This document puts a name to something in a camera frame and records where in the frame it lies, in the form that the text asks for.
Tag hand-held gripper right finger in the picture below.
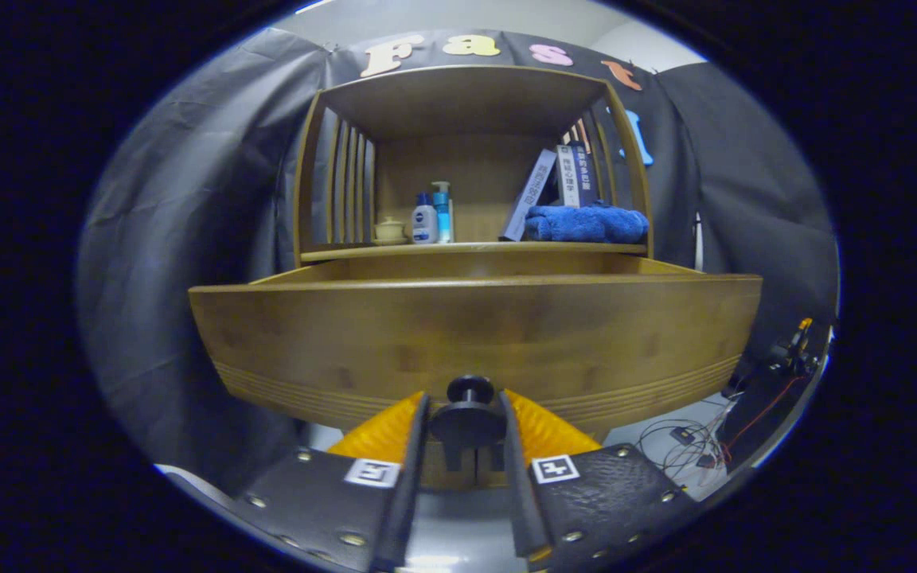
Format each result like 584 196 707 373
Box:
498 388 702 572

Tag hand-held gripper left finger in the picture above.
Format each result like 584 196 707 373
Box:
224 390 432 573

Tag black drawer knob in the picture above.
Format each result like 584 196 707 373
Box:
428 375 507 450

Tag wooden drawer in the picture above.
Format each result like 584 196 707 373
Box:
188 253 763 435

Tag wooden cabinet door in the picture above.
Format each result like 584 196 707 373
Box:
474 446 511 489
423 446 475 489

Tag wooden countertop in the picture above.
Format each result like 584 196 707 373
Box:
301 241 649 263

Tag wooden cabinet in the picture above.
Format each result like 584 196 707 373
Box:
293 65 654 490

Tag beige lidded teacup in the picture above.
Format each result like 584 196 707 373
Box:
372 216 409 246

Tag white lotion bottle blue cap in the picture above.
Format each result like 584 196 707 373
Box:
412 193 439 244

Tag folded blue towel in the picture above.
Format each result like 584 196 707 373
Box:
524 201 650 244

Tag black device with orange part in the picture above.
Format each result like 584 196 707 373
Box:
725 317 825 470

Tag blue pump bottle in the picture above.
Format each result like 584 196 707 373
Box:
431 181 453 244

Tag grey leaning book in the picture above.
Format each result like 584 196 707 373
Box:
498 149 559 242

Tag dark blue spine book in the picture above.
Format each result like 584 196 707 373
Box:
574 142 599 208

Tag tangled floor cables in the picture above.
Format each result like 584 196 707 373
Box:
638 394 734 478

